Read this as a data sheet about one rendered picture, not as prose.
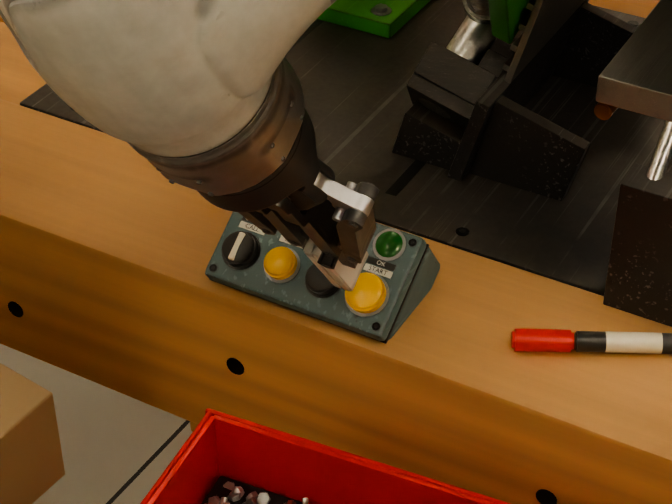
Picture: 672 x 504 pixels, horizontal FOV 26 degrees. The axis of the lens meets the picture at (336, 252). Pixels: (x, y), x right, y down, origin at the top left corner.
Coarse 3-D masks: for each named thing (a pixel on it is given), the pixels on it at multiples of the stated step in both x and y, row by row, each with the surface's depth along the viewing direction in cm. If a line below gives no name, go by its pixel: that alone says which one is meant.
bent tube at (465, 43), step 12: (468, 24) 119; (480, 24) 118; (456, 36) 119; (468, 36) 118; (480, 36) 118; (492, 36) 119; (456, 48) 118; (468, 48) 118; (480, 48) 118; (480, 60) 119
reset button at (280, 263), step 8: (280, 248) 105; (288, 248) 105; (272, 256) 105; (280, 256) 105; (288, 256) 105; (264, 264) 105; (272, 264) 105; (280, 264) 105; (288, 264) 105; (296, 264) 105; (272, 272) 105; (280, 272) 105; (288, 272) 105
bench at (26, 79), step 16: (592, 0) 148; (608, 0) 148; (624, 0) 148; (640, 0) 148; (656, 0) 148; (0, 16) 146; (640, 16) 146; (0, 32) 143; (0, 48) 140; (16, 48) 140; (0, 64) 138; (16, 64) 138; (0, 80) 136; (16, 80) 136; (32, 80) 136; (0, 96) 133; (16, 96) 133
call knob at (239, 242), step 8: (240, 232) 106; (224, 240) 107; (232, 240) 106; (240, 240) 106; (248, 240) 106; (224, 248) 106; (232, 248) 106; (240, 248) 106; (248, 248) 106; (256, 248) 106; (224, 256) 106; (232, 256) 106; (240, 256) 106; (248, 256) 106; (232, 264) 106; (240, 264) 106
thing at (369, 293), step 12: (360, 276) 103; (372, 276) 102; (360, 288) 102; (372, 288) 102; (384, 288) 102; (348, 300) 102; (360, 300) 102; (372, 300) 102; (384, 300) 102; (360, 312) 102
